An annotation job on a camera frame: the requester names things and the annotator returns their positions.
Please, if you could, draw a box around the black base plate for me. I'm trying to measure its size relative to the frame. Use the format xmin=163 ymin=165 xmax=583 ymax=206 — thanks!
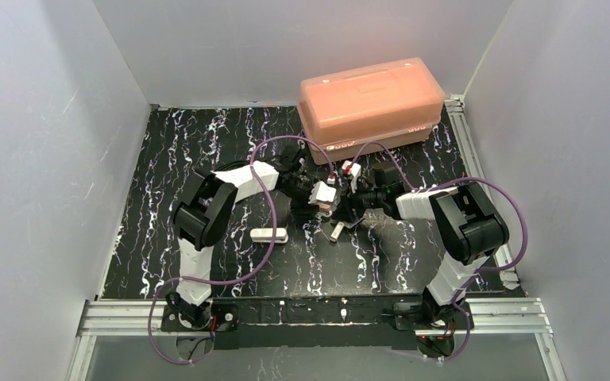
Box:
xmin=153 ymin=295 xmax=474 ymax=352

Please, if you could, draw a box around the aluminium front rail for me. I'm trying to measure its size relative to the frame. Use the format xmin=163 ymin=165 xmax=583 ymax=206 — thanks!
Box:
xmin=68 ymin=296 xmax=566 ymax=380

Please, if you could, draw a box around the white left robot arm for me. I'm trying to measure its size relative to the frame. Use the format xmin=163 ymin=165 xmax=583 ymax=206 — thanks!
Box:
xmin=172 ymin=146 xmax=319 ymax=280

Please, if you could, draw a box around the white staples box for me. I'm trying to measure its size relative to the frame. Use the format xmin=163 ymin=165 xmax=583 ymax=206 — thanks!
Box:
xmin=329 ymin=221 xmax=345 ymax=243

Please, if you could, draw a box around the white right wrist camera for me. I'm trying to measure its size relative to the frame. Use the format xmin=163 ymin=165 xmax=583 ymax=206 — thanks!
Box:
xmin=342 ymin=160 xmax=361 ymax=194

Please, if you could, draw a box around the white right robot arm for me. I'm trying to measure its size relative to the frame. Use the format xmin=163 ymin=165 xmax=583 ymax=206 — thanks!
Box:
xmin=333 ymin=160 xmax=509 ymax=321

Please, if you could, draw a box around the aluminium rail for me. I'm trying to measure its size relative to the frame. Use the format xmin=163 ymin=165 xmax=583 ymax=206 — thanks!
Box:
xmin=445 ymin=94 xmax=522 ymax=291
xmin=68 ymin=296 xmax=566 ymax=380

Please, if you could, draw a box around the pink white small stapler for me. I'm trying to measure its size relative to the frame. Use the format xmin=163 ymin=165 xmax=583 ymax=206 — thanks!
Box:
xmin=319 ymin=204 xmax=333 ymax=216

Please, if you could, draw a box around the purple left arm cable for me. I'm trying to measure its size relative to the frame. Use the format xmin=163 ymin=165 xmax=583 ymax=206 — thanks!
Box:
xmin=148 ymin=135 xmax=338 ymax=367

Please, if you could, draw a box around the coiled black cable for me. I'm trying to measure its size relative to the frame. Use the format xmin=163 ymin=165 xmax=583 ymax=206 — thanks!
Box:
xmin=212 ymin=160 xmax=248 ymax=177

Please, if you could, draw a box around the pink plastic storage box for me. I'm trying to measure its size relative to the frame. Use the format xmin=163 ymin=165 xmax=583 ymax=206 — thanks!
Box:
xmin=296 ymin=58 xmax=446 ymax=165

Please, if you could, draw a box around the aluminium right rail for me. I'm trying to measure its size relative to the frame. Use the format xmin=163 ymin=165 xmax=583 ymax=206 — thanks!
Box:
xmin=445 ymin=94 xmax=522 ymax=291

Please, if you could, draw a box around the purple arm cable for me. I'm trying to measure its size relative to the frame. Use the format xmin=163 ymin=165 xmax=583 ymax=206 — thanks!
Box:
xmin=148 ymin=135 xmax=338 ymax=367
xmin=342 ymin=141 xmax=529 ymax=364

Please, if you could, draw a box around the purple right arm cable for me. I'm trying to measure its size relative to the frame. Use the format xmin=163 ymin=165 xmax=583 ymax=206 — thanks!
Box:
xmin=342 ymin=141 xmax=529 ymax=364

